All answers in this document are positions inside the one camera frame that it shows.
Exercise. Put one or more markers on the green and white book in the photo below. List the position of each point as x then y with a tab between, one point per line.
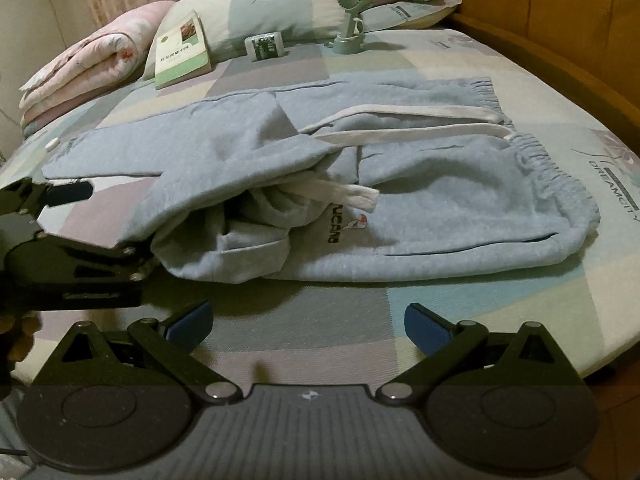
180	55

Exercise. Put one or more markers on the light grey sweatpants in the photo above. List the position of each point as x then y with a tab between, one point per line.
450	200

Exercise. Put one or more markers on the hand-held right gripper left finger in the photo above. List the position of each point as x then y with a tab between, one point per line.
192	324

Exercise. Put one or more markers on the large patchwork pillow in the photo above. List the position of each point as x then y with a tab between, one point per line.
280	15

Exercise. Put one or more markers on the white earbuds case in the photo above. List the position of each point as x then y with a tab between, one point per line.
51	144

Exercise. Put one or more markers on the small printed box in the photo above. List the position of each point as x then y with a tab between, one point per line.
265	46

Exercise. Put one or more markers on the pink folded quilt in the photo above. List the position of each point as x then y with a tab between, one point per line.
100	55

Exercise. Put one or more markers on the person's left hand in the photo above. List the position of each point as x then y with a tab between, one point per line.
20	342

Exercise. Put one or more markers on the wooden headboard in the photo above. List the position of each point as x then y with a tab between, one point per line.
550	20

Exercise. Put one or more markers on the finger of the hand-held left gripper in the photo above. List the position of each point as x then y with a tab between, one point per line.
100	260
70	193

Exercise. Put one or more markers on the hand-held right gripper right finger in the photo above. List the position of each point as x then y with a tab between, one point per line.
425	330

